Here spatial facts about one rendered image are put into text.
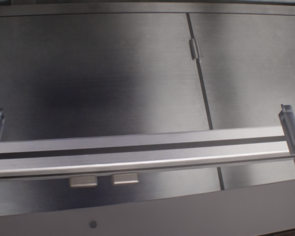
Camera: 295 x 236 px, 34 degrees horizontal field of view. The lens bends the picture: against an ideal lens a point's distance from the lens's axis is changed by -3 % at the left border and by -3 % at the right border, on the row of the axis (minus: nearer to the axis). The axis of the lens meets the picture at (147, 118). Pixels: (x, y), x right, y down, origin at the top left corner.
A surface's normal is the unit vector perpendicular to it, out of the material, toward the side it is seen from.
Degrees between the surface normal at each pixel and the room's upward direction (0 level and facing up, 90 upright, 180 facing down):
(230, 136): 90
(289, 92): 90
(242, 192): 90
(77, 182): 90
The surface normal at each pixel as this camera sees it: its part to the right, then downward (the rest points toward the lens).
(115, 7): 0.17, -0.41
